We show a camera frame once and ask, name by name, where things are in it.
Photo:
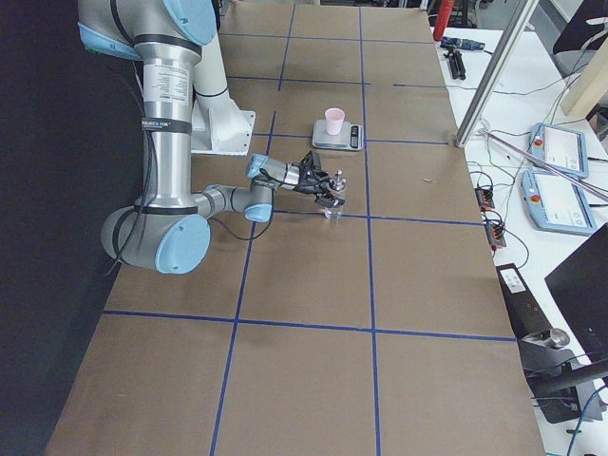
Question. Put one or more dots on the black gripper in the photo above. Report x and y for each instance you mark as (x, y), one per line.
(305, 182)

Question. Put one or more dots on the clear glass sauce bottle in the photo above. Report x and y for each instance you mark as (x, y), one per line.
(338, 185)

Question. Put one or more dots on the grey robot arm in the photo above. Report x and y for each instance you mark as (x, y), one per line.
(186, 109)

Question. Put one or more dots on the digital kitchen scale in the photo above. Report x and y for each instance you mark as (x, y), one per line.
(350, 137)

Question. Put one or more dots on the black folded tripod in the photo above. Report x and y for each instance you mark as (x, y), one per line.
(455, 63)

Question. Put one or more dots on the red cylinder bottle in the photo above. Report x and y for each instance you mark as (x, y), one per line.
(442, 19)

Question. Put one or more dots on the blue teach pendant near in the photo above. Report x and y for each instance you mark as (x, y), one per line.
(556, 205)

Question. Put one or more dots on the blue teach pendant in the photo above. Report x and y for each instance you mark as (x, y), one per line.
(561, 147)
(556, 205)

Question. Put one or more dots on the black box with label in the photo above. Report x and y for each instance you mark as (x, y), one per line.
(525, 313)

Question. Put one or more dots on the blue teach pendant far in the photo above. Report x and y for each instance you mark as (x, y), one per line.
(561, 147)

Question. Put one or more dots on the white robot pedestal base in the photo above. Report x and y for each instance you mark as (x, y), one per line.
(219, 126)

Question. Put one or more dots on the aluminium frame post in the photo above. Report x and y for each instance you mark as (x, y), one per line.
(509, 39)

